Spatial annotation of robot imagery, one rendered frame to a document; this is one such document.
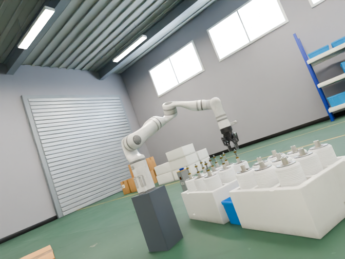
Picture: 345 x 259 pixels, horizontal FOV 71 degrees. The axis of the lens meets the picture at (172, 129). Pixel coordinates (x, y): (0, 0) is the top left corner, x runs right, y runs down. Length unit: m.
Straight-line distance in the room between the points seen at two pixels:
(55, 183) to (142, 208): 5.27
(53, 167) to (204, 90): 4.54
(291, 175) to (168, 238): 0.69
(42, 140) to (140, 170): 5.45
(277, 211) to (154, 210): 0.59
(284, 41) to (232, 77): 1.49
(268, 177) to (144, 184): 0.63
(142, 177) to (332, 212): 0.85
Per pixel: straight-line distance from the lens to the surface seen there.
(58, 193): 6.49
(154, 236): 1.37
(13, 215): 6.22
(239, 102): 6.86
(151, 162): 5.72
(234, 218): 1.34
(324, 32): 6.62
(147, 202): 1.31
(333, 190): 1.11
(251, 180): 1.17
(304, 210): 0.99
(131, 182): 5.42
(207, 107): 1.61
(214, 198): 1.37
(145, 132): 1.39
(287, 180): 1.02
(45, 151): 6.60
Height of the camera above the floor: 0.43
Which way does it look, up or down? 6 degrees up
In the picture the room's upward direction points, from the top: 20 degrees counter-clockwise
